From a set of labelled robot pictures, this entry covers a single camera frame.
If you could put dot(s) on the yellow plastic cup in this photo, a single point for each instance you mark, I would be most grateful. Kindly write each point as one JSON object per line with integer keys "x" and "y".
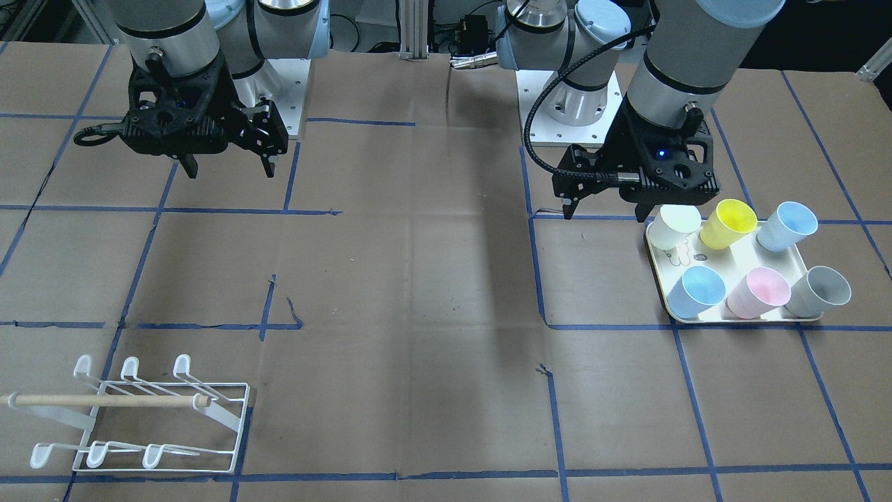
{"x": 731, "y": 220}

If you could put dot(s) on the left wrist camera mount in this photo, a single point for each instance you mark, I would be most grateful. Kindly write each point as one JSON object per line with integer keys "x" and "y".
{"x": 583, "y": 173}

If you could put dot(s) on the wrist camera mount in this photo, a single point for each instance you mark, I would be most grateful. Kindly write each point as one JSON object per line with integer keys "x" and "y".
{"x": 583, "y": 173}
{"x": 260, "y": 129}

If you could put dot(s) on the light blue cup far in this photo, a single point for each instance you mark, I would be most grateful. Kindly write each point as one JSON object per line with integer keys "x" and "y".
{"x": 789, "y": 224}

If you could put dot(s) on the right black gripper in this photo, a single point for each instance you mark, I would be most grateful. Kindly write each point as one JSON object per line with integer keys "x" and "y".
{"x": 233, "y": 100}

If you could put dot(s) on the aluminium frame post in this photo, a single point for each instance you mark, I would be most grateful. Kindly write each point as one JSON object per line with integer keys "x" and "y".
{"x": 414, "y": 24}

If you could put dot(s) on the light blue plastic cup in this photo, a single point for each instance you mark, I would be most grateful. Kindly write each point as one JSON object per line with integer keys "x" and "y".
{"x": 698, "y": 289}

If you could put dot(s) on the grey plastic cup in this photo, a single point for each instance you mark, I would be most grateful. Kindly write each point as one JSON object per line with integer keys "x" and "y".
{"x": 821, "y": 289}

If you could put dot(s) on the white wire cup rack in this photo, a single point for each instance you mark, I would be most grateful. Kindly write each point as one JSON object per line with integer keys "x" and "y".
{"x": 134, "y": 426}

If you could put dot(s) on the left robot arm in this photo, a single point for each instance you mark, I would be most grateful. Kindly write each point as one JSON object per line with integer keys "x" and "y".
{"x": 694, "y": 49}

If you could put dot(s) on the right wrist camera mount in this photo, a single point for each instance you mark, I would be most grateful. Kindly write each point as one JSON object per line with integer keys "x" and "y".
{"x": 260, "y": 129}

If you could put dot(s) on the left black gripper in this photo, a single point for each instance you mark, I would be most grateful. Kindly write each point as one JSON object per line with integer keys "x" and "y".
{"x": 619, "y": 148}

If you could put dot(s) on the black power box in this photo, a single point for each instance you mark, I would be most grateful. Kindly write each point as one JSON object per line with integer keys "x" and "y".
{"x": 472, "y": 35}

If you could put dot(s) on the white plastic cup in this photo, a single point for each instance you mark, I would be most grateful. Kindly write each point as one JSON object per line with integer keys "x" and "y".
{"x": 672, "y": 225}

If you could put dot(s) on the pink plastic cup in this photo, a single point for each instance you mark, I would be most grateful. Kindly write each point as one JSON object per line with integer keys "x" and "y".
{"x": 761, "y": 290}

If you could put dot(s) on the cream serving tray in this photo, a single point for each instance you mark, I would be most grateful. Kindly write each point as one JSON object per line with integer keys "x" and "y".
{"x": 731, "y": 264}

